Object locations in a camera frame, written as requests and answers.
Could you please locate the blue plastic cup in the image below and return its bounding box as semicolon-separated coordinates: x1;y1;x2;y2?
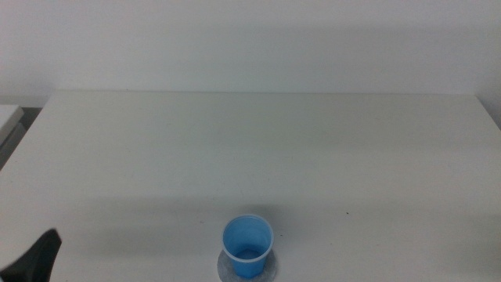
222;214;275;280

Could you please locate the round grey felt cup mat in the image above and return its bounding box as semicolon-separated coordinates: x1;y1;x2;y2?
216;248;278;282

